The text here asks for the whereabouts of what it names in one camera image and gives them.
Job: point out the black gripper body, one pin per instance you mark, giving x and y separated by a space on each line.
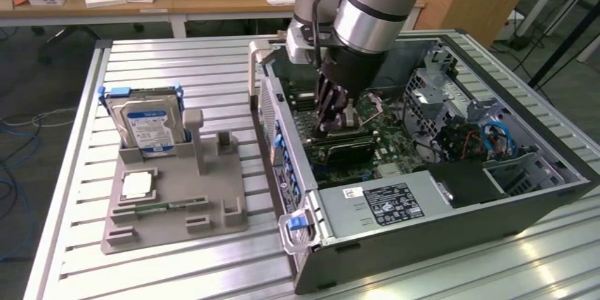
350 68

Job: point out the green RAM stick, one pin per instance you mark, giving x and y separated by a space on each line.
154 207

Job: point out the black office chair base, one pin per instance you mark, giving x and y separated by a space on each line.
65 41

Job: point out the metal socket cover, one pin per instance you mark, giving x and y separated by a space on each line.
373 110

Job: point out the metal drive cage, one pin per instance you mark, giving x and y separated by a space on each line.
430 99

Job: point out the graphics card with metal bracket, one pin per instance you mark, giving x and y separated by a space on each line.
350 154

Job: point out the wooden desk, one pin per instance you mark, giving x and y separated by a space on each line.
210 1

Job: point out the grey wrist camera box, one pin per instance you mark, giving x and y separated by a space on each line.
300 47

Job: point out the black air duct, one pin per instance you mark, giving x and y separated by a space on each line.
468 184

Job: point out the white desk frame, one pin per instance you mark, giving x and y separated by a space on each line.
581 5

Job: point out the black open PC case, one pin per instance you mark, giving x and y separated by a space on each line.
421 240

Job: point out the metal disk bay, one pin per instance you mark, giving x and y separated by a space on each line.
520 173

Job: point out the grey power supply unit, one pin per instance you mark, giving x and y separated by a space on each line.
346 215

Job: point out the hard disk in blue caddy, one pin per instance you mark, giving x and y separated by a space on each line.
146 131

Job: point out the white bin with red dot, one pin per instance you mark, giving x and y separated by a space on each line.
509 26

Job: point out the silver CPU chip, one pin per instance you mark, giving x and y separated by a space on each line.
137 187

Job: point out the grey parts rack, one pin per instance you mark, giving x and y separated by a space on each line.
186 187

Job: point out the green motherboard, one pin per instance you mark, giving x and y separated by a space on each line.
393 152

